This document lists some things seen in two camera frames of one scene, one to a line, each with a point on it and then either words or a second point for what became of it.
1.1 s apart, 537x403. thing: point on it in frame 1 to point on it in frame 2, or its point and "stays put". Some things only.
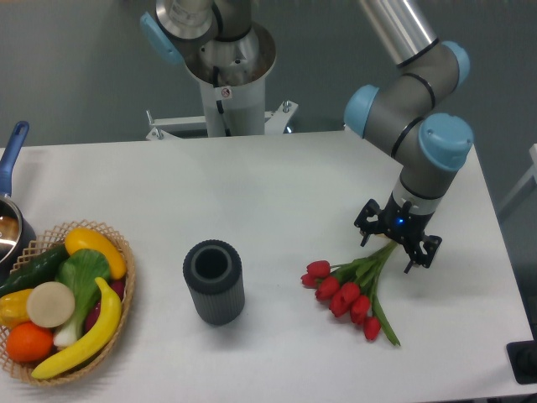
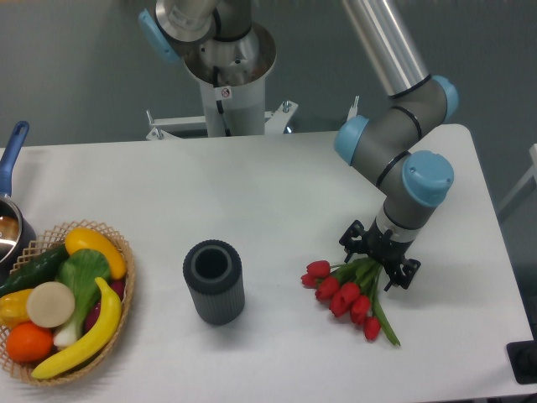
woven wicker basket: [54, 238] stays put
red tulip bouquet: [349, 288] stays put
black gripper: [401, 223] to [383, 248]
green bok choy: [79, 270] stays put
